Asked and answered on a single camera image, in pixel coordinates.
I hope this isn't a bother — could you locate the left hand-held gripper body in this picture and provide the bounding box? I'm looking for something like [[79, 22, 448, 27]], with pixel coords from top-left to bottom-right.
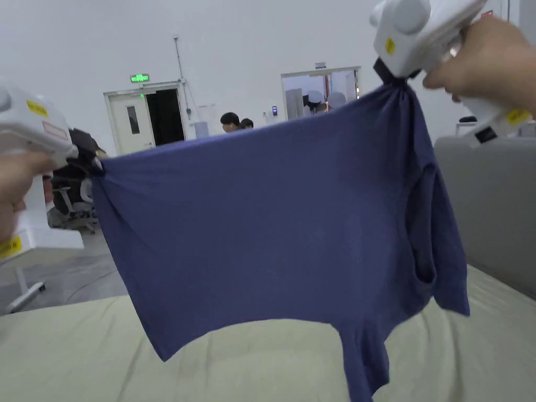
[[0, 85, 92, 265]]

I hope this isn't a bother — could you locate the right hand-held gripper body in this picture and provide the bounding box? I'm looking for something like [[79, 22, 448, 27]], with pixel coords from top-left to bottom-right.
[[369, 0, 536, 150]]

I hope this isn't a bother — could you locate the dark blue shirt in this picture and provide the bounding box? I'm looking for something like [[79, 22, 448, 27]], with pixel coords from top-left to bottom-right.
[[90, 81, 471, 402]]

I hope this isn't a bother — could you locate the person's left hand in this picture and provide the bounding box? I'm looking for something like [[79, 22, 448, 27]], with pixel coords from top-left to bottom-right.
[[0, 150, 56, 249]]

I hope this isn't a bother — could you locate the person's right hand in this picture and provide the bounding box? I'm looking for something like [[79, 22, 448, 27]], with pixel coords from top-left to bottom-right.
[[422, 16, 536, 123]]

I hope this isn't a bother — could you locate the black office chair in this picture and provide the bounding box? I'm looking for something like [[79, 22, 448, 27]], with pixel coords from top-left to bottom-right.
[[49, 129, 101, 235]]

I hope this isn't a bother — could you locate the white double door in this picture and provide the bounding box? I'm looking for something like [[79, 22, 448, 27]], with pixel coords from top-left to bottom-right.
[[103, 83, 188, 157]]

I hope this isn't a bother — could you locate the group of people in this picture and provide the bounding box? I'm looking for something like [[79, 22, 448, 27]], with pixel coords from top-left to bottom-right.
[[301, 88, 349, 116]]

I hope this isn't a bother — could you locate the grey padded headboard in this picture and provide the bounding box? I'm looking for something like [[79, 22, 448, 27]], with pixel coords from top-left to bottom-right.
[[432, 136, 536, 300]]

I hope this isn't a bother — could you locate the bed with pale green sheet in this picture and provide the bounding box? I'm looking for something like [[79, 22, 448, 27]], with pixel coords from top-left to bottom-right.
[[0, 263, 536, 402]]

